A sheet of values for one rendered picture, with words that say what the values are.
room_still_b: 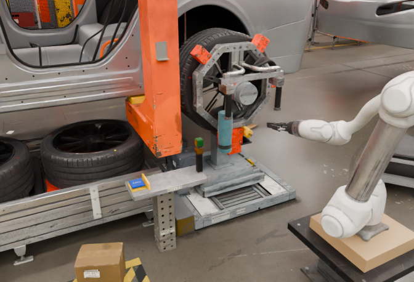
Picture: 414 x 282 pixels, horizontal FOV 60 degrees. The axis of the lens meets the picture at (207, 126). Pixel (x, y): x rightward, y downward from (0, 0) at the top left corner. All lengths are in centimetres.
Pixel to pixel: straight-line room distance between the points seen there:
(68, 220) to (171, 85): 98
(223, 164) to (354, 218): 123
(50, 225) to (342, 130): 166
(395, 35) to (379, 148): 309
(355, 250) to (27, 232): 169
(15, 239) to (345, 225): 170
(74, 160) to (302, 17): 200
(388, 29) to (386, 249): 302
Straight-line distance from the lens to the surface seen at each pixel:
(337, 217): 162
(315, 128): 180
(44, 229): 228
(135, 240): 235
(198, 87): 213
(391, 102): 135
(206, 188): 248
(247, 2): 273
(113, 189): 222
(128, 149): 230
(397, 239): 196
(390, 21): 446
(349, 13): 473
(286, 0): 293
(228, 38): 225
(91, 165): 225
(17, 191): 238
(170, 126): 206
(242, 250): 226
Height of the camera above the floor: 150
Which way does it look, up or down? 23 degrees down
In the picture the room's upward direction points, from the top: straight up
